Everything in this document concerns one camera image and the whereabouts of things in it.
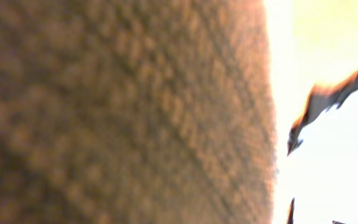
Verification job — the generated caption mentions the light blue denim shorts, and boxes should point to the light blue denim shorts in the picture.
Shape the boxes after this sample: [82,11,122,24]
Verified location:
[0,0,275,224]

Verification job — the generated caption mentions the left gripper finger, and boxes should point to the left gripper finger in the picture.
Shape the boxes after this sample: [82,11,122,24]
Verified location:
[287,69,358,155]

